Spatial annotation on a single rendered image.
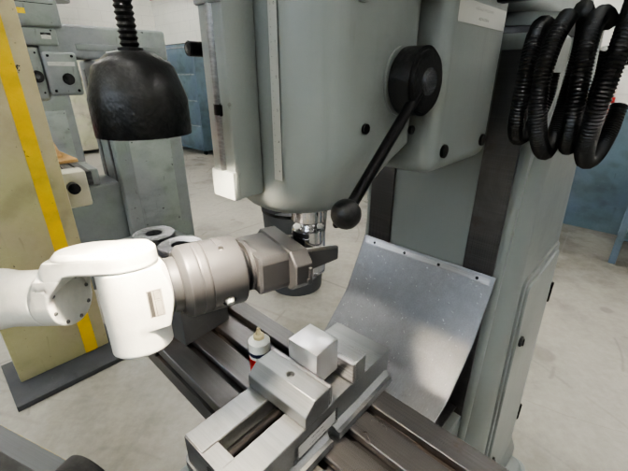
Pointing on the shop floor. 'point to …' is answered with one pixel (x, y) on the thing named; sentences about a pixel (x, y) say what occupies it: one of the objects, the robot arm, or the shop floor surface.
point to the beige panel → (37, 231)
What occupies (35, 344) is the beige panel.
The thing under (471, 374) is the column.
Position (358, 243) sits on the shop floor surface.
